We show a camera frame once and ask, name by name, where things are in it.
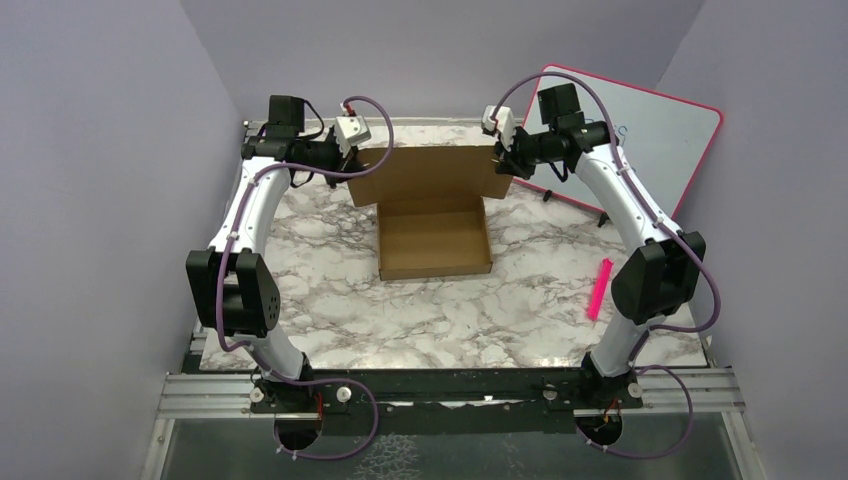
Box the purple cable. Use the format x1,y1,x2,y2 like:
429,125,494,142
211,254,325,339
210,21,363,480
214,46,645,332
215,95,396,462
490,71,723,460

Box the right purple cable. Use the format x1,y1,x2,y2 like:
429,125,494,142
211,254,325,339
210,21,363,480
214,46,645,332
490,71,723,460

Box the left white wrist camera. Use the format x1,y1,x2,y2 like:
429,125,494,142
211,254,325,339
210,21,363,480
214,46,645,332
333,115,372,156

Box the pink marker pen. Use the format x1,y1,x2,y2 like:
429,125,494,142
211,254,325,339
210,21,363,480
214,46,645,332
587,258,613,321

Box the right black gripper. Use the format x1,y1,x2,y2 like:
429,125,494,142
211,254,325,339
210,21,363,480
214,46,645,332
493,123,556,181

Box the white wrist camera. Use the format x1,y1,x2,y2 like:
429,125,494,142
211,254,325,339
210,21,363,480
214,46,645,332
333,115,372,156
481,105,517,152

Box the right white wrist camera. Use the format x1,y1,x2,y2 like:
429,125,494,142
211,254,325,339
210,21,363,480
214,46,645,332
481,105,517,152

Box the brown cardboard box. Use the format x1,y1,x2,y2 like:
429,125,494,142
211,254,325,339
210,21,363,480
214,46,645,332
346,145,512,281

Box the pink framed whiteboard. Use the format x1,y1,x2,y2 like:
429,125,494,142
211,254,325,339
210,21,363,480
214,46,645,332
515,64,724,217

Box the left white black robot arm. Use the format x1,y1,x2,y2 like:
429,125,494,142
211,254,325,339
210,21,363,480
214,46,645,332
185,95,370,411

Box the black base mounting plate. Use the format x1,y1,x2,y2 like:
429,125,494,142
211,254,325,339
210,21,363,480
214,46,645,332
182,354,644,439

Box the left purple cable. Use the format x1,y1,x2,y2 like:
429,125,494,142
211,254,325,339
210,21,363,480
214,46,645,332
215,95,396,462

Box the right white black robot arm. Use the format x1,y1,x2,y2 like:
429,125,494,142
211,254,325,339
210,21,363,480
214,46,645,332
482,80,706,407

